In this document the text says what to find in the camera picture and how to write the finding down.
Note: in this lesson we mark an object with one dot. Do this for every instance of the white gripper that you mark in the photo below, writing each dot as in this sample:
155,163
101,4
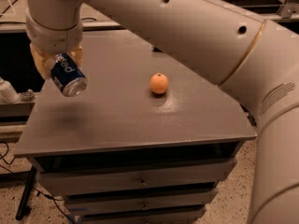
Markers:
53,38

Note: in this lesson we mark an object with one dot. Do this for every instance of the top grey drawer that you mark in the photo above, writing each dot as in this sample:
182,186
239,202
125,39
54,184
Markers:
67,184

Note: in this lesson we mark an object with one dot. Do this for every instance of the grey side ledge left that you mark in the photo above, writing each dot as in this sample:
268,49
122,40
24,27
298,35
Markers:
21,108

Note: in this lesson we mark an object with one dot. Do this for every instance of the grey drawer cabinet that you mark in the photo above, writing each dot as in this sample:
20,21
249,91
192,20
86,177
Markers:
119,125

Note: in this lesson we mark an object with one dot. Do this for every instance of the blue pepsi can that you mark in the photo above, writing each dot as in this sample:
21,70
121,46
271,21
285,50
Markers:
67,77

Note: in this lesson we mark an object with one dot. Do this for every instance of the white pipe fitting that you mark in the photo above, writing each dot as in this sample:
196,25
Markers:
7,92

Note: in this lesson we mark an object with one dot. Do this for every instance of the grey drawer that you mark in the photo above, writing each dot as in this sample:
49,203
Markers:
140,202
67,184
154,216

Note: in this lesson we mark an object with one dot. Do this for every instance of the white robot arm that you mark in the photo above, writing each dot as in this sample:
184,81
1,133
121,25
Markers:
253,60

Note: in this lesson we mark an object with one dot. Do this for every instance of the orange fruit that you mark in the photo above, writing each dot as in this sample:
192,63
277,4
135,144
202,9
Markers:
158,83

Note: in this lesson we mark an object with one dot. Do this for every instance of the grey metal rail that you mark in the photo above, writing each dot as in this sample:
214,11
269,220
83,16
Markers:
11,27

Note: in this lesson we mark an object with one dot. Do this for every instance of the middle grey drawer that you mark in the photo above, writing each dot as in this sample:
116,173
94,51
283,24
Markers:
140,202

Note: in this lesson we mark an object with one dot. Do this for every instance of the black metal leg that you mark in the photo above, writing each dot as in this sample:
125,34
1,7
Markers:
24,208

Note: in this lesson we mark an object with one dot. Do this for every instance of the bottom grey drawer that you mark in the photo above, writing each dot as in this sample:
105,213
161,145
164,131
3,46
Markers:
154,216

